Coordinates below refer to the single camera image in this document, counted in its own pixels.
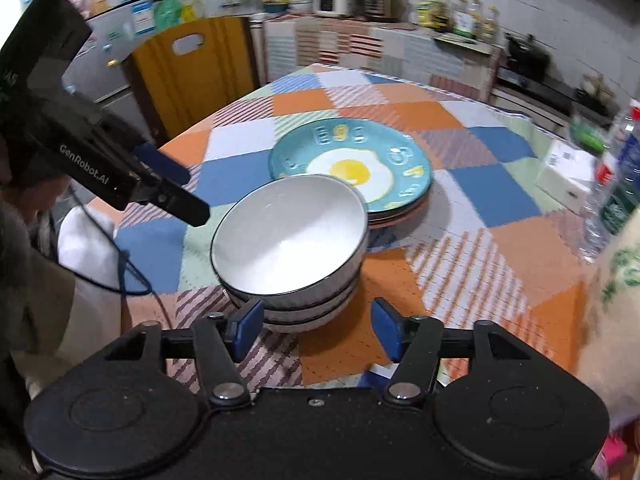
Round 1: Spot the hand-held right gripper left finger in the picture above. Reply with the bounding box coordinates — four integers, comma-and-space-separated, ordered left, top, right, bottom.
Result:
102, 299, 265, 408

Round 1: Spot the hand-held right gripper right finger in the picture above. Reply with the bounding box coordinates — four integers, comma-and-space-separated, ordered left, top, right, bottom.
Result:
371, 297, 533, 406

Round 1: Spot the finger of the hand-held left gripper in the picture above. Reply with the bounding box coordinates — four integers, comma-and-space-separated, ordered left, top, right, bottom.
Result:
131, 142, 191, 187
134, 172, 211, 227

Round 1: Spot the patterned plate with red rim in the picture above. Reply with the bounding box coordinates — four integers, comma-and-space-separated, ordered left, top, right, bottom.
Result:
369, 199, 430, 229

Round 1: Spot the blue plate with egg print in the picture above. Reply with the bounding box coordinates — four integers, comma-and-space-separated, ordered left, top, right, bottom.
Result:
267, 119, 435, 213

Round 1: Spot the silver refrigerator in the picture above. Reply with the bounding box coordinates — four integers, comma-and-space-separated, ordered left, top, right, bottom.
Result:
59, 0, 167, 127

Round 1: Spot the yellow wooden chair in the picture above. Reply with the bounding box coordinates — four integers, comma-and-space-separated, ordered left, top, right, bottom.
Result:
122, 15, 262, 147

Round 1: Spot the checked tablecloth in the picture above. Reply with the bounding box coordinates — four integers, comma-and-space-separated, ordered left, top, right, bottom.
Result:
112, 62, 621, 392

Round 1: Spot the person's light clothing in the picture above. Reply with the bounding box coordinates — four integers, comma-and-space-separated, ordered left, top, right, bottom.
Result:
10, 206, 137, 397

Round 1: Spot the green plastic bag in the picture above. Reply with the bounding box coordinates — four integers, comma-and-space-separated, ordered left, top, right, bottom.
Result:
151, 0, 184, 29

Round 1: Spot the beige bag with green print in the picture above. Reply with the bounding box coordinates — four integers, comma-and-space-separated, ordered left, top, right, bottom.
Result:
574, 219, 640, 433

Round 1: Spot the counter with checked cloth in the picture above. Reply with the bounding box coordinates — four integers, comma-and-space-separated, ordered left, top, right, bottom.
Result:
249, 11, 507, 102

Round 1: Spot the white tissue pack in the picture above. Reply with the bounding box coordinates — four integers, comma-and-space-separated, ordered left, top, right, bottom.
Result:
536, 139, 599, 214

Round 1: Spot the white rice cooker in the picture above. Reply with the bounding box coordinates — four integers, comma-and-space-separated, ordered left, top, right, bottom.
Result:
313, 0, 354, 17

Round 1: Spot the clear bottle with red label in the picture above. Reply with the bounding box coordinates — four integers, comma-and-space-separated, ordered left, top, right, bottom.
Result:
579, 109, 632, 262

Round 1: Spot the dark pressure cooker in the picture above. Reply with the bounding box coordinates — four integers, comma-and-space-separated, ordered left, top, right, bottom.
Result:
356, 0, 404, 24

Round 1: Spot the green packet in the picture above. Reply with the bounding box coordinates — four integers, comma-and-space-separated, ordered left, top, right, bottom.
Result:
569, 110, 611, 157

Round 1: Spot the black wok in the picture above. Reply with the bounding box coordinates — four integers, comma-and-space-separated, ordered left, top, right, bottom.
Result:
504, 31, 552, 82

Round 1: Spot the row of oil bottles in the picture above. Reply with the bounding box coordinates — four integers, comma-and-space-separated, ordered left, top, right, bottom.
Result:
416, 0, 502, 42

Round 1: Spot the black cable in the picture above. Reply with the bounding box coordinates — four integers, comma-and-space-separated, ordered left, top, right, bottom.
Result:
69, 184, 173, 333

